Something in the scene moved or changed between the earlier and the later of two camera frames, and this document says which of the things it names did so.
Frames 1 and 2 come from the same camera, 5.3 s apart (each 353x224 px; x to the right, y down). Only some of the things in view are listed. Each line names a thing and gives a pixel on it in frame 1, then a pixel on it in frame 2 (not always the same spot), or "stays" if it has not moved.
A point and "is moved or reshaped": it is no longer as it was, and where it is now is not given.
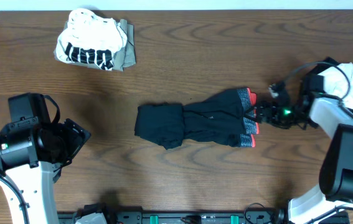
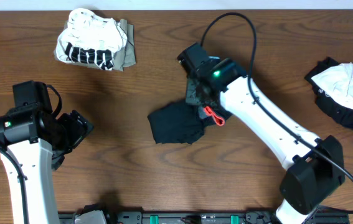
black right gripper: [271, 119] -> [190, 98]
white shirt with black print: [88, 38] stays
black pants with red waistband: [227, 117] is moved or reshaped
